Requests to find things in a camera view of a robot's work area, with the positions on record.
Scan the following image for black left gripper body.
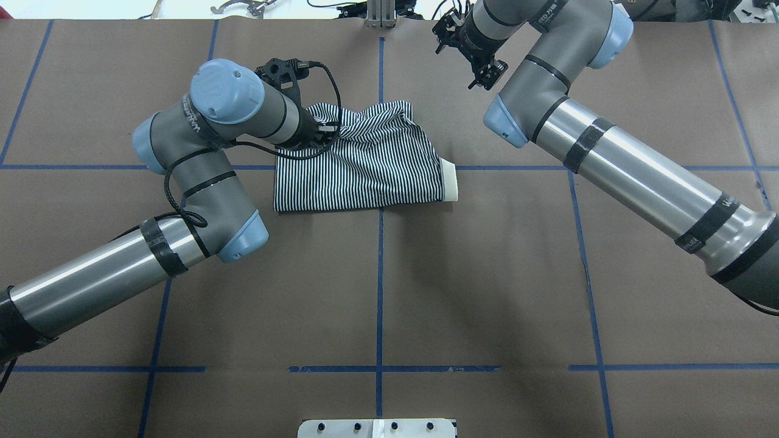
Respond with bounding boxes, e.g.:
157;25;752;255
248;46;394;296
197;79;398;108
255;58;323;150

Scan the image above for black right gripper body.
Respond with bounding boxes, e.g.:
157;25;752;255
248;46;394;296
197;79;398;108
432;9;509;91

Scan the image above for blue white striped polo shirt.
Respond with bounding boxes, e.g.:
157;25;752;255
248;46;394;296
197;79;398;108
274;100;459;213

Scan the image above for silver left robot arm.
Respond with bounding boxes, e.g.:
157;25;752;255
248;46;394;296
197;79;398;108
2;58;340;364

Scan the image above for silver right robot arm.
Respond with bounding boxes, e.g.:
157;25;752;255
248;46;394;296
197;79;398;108
432;1;778;316

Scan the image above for black clamp tool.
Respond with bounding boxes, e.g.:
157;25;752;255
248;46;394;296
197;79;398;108
210;0;278;16

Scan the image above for aluminium frame post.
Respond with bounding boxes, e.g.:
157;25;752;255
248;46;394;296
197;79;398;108
365;0;397;29

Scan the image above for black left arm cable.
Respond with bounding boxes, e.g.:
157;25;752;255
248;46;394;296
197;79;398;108
163;60;343;229

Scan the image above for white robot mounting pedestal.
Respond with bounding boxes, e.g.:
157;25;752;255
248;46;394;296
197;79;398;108
297;417;458;437

